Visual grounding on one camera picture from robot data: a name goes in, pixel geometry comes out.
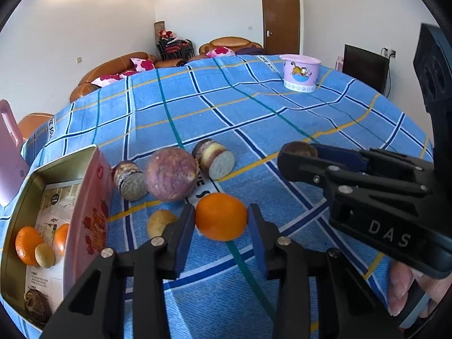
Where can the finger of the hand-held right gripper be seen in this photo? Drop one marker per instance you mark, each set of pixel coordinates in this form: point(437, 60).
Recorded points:
point(300, 169)
point(339, 155)

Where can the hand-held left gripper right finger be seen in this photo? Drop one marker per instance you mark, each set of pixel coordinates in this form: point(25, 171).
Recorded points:
point(256, 240)

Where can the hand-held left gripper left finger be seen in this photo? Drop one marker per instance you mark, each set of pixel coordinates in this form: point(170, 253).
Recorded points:
point(183, 250)

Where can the dark water chestnut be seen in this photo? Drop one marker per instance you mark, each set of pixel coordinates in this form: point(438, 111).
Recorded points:
point(300, 149)
point(37, 303)

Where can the small brown fruit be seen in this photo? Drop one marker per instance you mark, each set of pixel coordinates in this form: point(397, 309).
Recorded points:
point(159, 222)
point(45, 255)

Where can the orange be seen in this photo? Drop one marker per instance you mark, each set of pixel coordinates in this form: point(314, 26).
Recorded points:
point(26, 243)
point(220, 217)
point(61, 238)

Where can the round purple fruit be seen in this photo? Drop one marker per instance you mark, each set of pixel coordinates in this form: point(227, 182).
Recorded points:
point(172, 174)

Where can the cut taro piece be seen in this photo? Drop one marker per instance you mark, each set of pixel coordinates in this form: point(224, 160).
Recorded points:
point(129, 180)

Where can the pink tin box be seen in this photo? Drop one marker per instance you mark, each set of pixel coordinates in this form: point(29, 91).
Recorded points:
point(93, 226)

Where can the person's right hand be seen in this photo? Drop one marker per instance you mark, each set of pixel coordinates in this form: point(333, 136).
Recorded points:
point(400, 286)

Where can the blue checked tablecloth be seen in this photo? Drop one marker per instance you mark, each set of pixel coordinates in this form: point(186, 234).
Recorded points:
point(247, 113)

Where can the pink cartoon cup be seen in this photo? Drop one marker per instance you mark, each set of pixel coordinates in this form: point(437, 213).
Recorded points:
point(300, 74)

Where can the black television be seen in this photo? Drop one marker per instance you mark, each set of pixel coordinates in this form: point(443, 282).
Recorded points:
point(363, 67)

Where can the dark purple cloth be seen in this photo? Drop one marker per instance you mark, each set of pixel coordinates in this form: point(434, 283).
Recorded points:
point(249, 50)

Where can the pink flowered pillow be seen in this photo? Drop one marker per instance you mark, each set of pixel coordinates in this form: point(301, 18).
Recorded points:
point(129, 73)
point(220, 52)
point(143, 64)
point(106, 80)

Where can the brown wooden door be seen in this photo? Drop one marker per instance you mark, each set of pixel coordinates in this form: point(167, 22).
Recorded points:
point(280, 21)

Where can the stacked dark chairs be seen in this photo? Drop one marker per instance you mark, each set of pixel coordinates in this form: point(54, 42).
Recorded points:
point(173, 51)

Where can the red toys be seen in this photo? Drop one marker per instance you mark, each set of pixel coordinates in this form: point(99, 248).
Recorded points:
point(167, 35)

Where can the pink electric kettle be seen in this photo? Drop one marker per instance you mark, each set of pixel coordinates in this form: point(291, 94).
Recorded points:
point(10, 169)

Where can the long brown leather sofa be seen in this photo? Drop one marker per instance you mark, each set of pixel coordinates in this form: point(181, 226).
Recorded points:
point(106, 69)

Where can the tall brown cylinder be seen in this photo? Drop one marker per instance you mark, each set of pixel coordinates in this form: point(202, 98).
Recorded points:
point(159, 30)

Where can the wall socket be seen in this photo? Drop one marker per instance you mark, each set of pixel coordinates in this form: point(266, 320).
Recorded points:
point(388, 53)

